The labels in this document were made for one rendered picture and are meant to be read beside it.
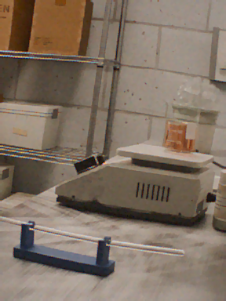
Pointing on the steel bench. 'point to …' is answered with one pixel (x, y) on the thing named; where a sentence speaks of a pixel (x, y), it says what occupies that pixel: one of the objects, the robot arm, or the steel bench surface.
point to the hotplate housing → (142, 190)
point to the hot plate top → (154, 154)
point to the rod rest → (39, 253)
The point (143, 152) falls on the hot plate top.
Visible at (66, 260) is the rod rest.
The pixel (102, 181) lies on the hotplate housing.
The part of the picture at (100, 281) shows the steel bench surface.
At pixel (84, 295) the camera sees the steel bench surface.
